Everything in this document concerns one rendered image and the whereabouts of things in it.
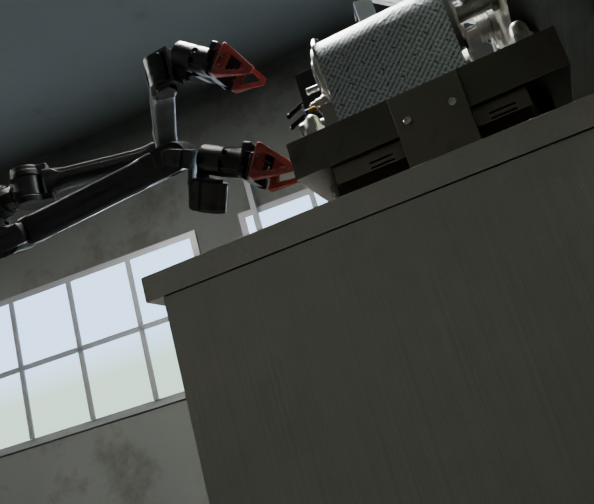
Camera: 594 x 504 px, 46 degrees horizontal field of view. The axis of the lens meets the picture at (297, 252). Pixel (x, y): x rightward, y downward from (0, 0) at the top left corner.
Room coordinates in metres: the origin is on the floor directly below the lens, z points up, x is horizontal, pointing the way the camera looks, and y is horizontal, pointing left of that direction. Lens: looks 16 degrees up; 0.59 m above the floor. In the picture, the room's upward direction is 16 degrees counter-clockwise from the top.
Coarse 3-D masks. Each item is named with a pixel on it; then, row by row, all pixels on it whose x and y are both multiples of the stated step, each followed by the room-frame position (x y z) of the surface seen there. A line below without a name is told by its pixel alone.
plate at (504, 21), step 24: (504, 0) 0.95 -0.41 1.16; (528, 0) 0.94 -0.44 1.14; (552, 0) 0.96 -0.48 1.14; (576, 0) 0.98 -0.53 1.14; (504, 24) 1.13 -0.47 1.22; (528, 24) 1.01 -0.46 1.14; (552, 24) 1.03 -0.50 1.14; (576, 24) 1.06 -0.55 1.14; (576, 48) 1.14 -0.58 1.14; (576, 72) 1.24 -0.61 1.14; (576, 96) 1.36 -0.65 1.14
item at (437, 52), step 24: (408, 48) 1.08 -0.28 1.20; (432, 48) 1.07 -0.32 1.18; (456, 48) 1.06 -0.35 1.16; (360, 72) 1.11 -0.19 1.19; (384, 72) 1.10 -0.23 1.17; (408, 72) 1.08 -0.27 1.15; (432, 72) 1.07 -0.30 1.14; (336, 96) 1.13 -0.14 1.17; (360, 96) 1.11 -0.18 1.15; (384, 96) 1.10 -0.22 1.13
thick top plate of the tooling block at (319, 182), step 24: (504, 48) 0.85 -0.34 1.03; (528, 48) 0.84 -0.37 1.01; (552, 48) 0.83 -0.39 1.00; (480, 72) 0.86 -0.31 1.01; (504, 72) 0.85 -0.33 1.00; (528, 72) 0.85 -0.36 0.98; (552, 72) 0.84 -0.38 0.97; (480, 96) 0.87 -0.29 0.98; (552, 96) 0.92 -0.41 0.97; (360, 120) 0.92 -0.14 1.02; (384, 120) 0.91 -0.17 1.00; (288, 144) 0.96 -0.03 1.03; (312, 144) 0.95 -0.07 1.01; (336, 144) 0.93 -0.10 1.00; (360, 144) 0.92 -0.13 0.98; (384, 144) 0.92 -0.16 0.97; (312, 168) 0.95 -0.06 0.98
